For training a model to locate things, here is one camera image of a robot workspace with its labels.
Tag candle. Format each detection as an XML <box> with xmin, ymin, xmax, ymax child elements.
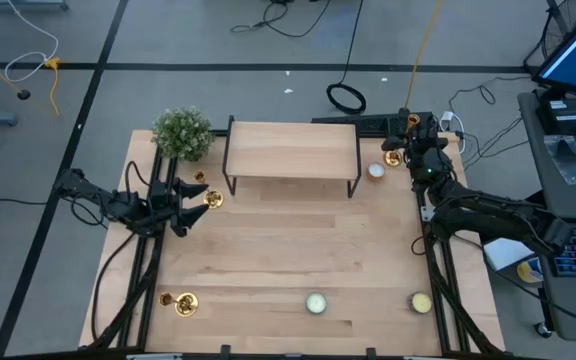
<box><xmin>407</xmin><ymin>291</ymin><xmax>434</xmax><ymax>315</ymax></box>
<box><xmin>304</xmin><ymin>291</ymin><xmax>329</xmax><ymax>316</ymax></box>
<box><xmin>366</xmin><ymin>161</ymin><xmax>387</xmax><ymax>183</ymax></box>

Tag small black computer box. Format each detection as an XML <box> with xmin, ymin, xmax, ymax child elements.
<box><xmin>535</xmin><ymin>89</ymin><xmax>576</xmax><ymax>136</ymax></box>

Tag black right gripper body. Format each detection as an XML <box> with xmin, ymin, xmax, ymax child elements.
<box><xmin>405</xmin><ymin>128</ymin><xmax>458</xmax><ymax>185</ymax></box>

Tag long yellow cable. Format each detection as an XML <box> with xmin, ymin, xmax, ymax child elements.
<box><xmin>404</xmin><ymin>0</ymin><xmax>444</xmax><ymax>111</ymax></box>

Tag grey desk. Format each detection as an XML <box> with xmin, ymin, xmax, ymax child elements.
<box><xmin>517</xmin><ymin>92</ymin><xmax>576</xmax><ymax>344</ymax></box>

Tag short brass candlestick holder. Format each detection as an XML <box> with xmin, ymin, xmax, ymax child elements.
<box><xmin>158</xmin><ymin>291</ymin><xmax>200</xmax><ymax>318</ymax></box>
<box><xmin>192</xmin><ymin>169</ymin><xmax>225</xmax><ymax>210</ymax></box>

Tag clear plastic bag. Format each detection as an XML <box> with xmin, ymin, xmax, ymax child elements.
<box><xmin>542</xmin><ymin>133</ymin><xmax>576</xmax><ymax>186</ymax></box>

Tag yellow cord with black ball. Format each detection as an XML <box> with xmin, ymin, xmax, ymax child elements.
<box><xmin>0</xmin><ymin>43</ymin><xmax>32</xmax><ymax>101</ymax></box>

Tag green potted plant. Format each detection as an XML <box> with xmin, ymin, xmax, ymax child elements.
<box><xmin>151</xmin><ymin>105</ymin><xmax>215</xmax><ymax>163</ymax></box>

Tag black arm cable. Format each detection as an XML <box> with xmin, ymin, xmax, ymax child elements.
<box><xmin>90</xmin><ymin>230</ymin><xmax>139</xmax><ymax>344</ymax></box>

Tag black wire fan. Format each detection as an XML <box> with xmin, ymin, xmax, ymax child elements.
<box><xmin>523</xmin><ymin>0</ymin><xmax>576</xmax><ymax>76</ymax></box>

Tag white box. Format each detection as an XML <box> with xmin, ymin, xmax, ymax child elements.
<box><xmin>482</xmin><ymin>237</ymin><xmax>537</xmax><ymax>272</ymax></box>

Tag yellow cable with plug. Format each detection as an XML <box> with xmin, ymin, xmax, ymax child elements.
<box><xmin>42</xmin><ymin>57</ymin><xmax>64</xmax><ymax>117</ymax></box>

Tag white power adapter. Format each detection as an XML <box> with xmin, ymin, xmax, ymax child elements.
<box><xmin>439</xmin><ymin>110</ymin><xmax>467</xmax><ymax>154</ymax></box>

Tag wooden shelf riser black legs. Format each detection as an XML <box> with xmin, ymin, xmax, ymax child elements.
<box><xmin>221</xmin><ymin>114</ymin><xmax>364</xmax><ymax>199</ymax></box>

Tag white cable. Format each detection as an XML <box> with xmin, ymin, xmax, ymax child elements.
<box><xmin>3</xmin><ymin>0</ymin><xmax>60</xmax><ymax>84</ymax></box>

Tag yellow and blue roll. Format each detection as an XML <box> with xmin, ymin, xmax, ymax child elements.
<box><xmin>516</xmin><ymin>257</ymin><xmax>544</xmax><ymax>285</ymax></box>

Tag grey cart base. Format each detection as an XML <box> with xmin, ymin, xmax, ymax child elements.
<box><xmin>0</xmin><ymin>0</ymin><xmax>70</xmax><ymax>14</ymax></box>

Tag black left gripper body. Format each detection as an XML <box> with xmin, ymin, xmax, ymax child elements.
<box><xmin>145</xmin><ymin>177</ymin><xmax>190</xmax><ymax>239</ymax></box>

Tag black table frame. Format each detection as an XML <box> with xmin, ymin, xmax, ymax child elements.
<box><xmin>80</xmin><ymin>127</ymin><xmax>507</xmax><ymax>360</ymax></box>

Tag coiled black cable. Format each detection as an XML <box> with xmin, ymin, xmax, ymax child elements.
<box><xmin>325</xmin><ymin>0</ymin><xmax>368</xmax><ymax>115</ymax></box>

